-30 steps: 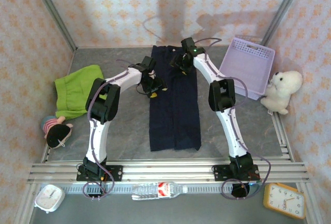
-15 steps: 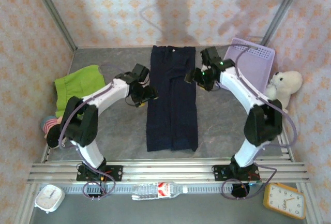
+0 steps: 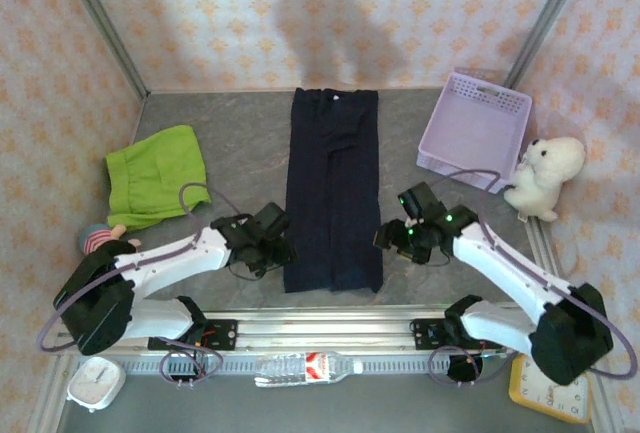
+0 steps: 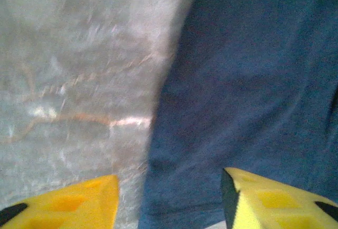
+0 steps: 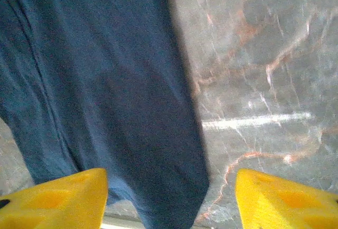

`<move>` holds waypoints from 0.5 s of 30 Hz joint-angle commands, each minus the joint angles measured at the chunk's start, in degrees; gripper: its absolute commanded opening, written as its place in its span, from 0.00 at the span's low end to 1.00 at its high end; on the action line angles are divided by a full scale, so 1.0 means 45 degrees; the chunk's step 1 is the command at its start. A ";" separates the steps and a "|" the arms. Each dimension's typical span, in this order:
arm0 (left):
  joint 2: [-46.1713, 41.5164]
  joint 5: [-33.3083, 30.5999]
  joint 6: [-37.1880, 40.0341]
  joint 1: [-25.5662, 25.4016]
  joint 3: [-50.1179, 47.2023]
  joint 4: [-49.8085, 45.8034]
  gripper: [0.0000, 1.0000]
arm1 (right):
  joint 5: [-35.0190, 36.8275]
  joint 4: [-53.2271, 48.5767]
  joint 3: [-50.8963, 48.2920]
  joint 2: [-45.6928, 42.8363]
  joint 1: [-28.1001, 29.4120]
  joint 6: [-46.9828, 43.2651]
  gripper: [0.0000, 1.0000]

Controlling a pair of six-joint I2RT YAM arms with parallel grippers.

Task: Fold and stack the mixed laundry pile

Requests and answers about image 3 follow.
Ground navy blue trousers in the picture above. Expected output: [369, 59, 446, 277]
[282, 86, 385, 296]

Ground lavender plastic basket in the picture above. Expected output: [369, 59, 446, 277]
[415, 70, 535, 195]

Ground lime green shorts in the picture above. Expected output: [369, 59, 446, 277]
[104, 124, 213, 232]

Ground clear plastic water bottle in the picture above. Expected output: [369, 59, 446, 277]
[253, 351, 365, 388]

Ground white plush toy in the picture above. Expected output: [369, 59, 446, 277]
[502, 135, 587, 224]

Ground striped-hat rag doll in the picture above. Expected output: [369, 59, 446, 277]
[77, 222, 144, 257]

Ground white square clock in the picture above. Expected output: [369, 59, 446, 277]
[66, 356, 127, 413]

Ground yellow square clock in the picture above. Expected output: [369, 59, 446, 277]
[508, 352, 593, 425]

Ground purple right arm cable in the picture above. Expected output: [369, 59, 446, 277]
[427, 168, 640, 388]

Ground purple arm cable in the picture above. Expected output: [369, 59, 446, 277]
[36, 181, 254, 390]
[427, 168, 640, 388]

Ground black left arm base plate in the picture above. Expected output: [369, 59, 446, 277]
[147, 318, 239, 353]

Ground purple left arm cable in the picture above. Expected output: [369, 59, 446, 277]
[36, 181, 254, 390]

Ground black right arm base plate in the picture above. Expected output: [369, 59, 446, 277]
[409, 317, 502, 352]

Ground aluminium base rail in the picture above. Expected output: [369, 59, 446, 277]
[52, 302, 599, 357]

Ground aluminium side rail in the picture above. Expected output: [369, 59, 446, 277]
[519, 211, 571, 290]

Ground white slotted cable duct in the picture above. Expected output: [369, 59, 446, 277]
[118, 354, 502, 376]

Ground aluminium frame post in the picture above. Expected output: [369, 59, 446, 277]
[499, 0, 597, 99]
[53, 0, 152, 100]

